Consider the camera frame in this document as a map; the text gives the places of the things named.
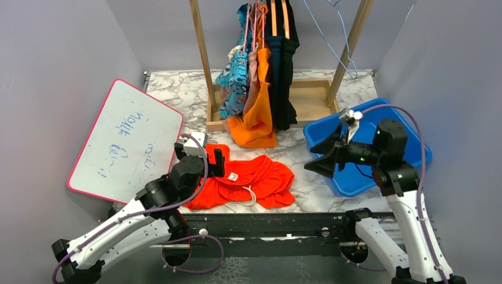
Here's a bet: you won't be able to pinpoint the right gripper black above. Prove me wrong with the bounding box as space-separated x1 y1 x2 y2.
305 122 384 178

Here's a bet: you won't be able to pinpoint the red-orange shorts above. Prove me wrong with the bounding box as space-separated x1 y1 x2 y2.
184 144 295 210

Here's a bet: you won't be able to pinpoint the light blue wire hanger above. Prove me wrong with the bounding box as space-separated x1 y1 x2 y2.
303 0 359 80

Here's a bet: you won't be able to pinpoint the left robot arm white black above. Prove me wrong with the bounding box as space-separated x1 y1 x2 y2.
52 143 226 283

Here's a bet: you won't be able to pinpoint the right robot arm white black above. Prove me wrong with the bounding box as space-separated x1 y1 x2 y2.
304 119 466 283

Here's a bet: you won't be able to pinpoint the orange shorts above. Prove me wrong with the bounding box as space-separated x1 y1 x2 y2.
226 4 278 150

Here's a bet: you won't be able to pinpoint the blue shark print shorts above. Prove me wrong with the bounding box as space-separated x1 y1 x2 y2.
215 4 252 120

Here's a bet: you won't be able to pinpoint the pink beige shorts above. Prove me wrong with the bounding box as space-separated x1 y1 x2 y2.
219 0 262 118

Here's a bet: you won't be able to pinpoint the navy shorts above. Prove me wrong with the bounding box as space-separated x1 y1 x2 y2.
265 1 282 132

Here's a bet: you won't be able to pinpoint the black shorts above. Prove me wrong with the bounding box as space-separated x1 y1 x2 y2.
278 1 300 130

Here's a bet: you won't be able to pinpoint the orange hanger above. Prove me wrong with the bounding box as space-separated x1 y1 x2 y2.
270 0 291 39

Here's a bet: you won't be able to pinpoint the pink hanger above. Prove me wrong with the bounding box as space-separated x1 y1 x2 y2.
237 1 268 53

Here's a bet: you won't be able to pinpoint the wooden clothes rack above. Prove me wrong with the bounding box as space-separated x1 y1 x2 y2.
189 0 374 132

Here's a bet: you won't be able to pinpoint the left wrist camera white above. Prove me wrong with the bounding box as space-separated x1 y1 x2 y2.
180 131 208 157

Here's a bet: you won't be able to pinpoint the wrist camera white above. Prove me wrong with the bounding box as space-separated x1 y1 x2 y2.
180 131 208 157
339 107 363 143

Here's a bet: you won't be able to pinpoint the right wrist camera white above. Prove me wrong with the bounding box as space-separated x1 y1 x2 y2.
339 107 363 143

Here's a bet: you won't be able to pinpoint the whiteboard with pink frame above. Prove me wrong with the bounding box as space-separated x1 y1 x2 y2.
67 79 184 204

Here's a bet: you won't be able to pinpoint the black mounting rail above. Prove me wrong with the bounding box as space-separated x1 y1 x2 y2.
162 213 359 260

